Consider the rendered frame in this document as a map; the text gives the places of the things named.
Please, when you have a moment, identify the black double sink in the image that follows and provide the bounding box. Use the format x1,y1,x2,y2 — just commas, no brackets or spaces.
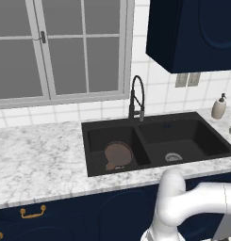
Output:
81,111,231,178

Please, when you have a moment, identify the black spring tap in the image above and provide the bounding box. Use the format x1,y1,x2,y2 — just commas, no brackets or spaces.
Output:
128,74,146,122

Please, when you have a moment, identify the grey framed window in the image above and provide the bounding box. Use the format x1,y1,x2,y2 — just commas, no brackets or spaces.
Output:
0,0,136,110

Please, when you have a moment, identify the navy base cupboard door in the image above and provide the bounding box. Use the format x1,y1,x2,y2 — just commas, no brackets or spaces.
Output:
96,184,162,241
0,219,101,241

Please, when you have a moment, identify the beige soap dispenser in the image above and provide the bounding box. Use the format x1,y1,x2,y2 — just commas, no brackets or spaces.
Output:
210,92,227,121

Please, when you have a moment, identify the navy drawer front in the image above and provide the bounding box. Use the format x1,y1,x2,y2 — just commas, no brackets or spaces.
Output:
0,196,99,233

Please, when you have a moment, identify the grey wall socket plate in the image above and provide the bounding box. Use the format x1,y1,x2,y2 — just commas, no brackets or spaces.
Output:
174,72,190,88
187,72,202,88

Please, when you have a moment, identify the window latch handle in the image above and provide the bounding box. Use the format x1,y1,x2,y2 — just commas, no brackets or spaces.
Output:
33,30,47,44

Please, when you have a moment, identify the navy wall cupboard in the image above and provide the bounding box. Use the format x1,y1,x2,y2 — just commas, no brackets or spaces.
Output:
145,0,231,74

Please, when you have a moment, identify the brass drawer handle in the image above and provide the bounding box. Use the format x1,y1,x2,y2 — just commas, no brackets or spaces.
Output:
19,204,47,219

